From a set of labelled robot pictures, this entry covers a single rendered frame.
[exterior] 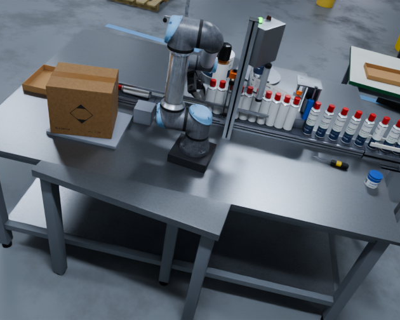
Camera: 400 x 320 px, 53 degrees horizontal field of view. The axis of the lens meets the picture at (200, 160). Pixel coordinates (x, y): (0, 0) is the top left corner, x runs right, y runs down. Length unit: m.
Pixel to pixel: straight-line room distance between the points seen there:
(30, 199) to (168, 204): 1.14
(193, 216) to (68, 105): 0.79
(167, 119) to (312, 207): 0.80
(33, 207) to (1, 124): 0.61
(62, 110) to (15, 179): 1.23
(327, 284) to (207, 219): 1.02
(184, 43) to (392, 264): 2.19
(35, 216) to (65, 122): 0.73
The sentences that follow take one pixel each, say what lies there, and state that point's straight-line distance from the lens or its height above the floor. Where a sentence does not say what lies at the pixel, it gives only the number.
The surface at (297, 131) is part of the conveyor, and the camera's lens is 2.36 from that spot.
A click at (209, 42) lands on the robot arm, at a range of 1.70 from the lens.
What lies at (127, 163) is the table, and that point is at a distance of 1.97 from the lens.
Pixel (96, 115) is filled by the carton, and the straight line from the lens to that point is 2.01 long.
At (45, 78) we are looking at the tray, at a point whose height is 0.83.
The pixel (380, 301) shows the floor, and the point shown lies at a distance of 2.93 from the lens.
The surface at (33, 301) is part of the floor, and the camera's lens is 2.51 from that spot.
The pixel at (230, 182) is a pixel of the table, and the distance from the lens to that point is 1.95.
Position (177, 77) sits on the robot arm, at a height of 1.28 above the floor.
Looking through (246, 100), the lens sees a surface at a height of 1.02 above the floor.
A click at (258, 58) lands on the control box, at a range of 1.95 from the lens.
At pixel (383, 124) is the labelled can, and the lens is 2.38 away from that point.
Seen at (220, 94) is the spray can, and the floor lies 1.02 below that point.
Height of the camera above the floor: 2.13
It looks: 39 degrees down
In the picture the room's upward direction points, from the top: 11 degrees clockwise
